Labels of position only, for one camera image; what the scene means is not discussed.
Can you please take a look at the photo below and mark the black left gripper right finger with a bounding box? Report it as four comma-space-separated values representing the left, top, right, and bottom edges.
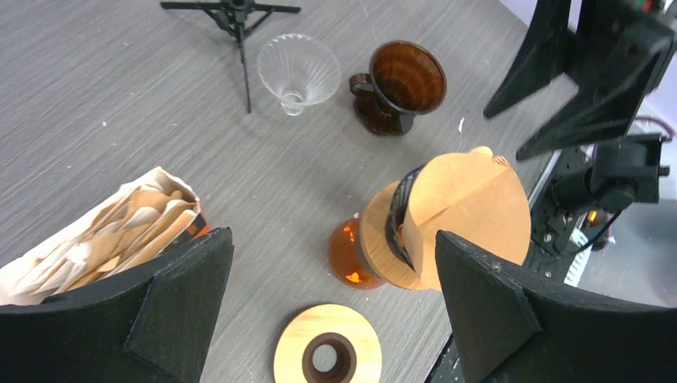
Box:
435, 231, 676, 382

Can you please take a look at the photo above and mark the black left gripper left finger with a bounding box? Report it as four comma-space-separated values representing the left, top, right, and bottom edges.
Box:
1, 227, 234, 382

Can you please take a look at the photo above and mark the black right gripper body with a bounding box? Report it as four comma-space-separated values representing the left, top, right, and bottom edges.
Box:
566, 1, 676, 106

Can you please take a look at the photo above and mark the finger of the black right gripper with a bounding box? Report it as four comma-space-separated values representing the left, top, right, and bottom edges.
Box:
483, 0, 571, 119
516, 49, 664, 161

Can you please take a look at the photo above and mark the brown paper coffee filter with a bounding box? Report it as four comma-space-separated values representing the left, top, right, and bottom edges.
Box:
398, 146, 532, 290

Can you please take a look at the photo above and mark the brown plastic dripper with handle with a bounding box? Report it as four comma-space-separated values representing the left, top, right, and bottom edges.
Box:
349, 41, 447, 136

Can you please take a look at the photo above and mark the orange glass carafe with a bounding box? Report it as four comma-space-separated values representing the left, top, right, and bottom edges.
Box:
328, 218, 386, 290

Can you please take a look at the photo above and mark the blue plastic dripper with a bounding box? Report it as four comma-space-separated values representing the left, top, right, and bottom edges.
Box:
385, 165, 425, 270

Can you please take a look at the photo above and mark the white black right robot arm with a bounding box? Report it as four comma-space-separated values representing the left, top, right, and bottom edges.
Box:
484, 1, 676, 212

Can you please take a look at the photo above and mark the orange coffee filter box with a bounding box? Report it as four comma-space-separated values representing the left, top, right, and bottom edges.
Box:
1, 167, 210, 306

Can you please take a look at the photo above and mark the clear glass dripper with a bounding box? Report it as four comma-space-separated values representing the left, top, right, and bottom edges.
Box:
256, 34, 341, 116

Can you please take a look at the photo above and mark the black microphone tripod stand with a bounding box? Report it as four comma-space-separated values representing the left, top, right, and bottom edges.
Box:
160, 0, 302, 113

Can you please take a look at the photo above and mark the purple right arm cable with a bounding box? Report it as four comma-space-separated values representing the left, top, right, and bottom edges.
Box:
631, 115, 676, 141

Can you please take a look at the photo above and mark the wooden ring collar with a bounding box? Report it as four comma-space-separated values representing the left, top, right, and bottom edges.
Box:
273, 304, 382, 383

